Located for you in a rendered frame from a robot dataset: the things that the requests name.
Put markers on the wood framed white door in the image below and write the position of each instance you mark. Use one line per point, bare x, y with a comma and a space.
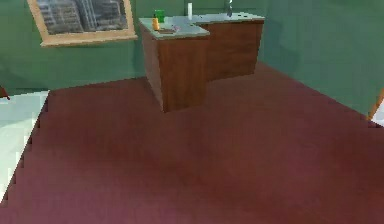
378, 110

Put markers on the green cup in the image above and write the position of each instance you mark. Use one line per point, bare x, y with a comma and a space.
160, 15

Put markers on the wood framed grey picture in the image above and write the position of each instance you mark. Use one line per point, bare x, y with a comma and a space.
83, 16

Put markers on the grey tap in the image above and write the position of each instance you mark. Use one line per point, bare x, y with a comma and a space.
229, 8

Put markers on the white tall cylinder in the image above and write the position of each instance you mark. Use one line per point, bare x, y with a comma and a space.
190, 10

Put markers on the orange bottle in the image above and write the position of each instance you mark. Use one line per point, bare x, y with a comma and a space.
155, 23

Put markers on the brown cabinet with grey worktop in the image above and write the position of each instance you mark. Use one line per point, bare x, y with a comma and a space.
186, 66

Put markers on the brown flat board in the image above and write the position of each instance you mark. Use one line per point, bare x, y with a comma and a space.
166, 31

